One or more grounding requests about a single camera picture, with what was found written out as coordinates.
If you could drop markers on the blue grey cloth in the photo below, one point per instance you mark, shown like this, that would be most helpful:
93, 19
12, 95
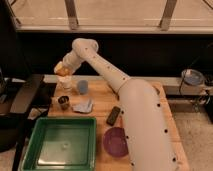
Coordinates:
83, 107

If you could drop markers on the orange apple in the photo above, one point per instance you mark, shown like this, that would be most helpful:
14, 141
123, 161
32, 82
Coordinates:
64, 72

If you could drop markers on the dark metal cup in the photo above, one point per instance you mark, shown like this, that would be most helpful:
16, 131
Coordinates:
64, 102

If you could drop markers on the white paper cup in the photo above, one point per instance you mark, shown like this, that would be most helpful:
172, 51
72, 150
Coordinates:
65, 82

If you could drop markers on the purple bowl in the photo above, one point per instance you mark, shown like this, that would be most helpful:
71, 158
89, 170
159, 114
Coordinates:
114, 142

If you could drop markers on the black rectangular block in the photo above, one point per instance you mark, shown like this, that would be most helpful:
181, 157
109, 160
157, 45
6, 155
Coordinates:
112, 117

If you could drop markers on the blue plastic cup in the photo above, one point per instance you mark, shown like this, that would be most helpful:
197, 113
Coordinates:
82, 87

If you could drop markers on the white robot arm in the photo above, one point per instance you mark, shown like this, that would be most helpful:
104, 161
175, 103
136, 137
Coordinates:
148, 139

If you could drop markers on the green plastic tray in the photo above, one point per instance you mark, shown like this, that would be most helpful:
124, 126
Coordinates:
62, 144

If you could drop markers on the blue round device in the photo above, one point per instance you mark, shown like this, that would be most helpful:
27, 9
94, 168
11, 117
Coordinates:
192, 77

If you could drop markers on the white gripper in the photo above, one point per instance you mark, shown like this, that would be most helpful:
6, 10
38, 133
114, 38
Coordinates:
70, 61

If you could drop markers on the black office chair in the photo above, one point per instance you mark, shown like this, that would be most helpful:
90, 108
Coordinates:
18, 89

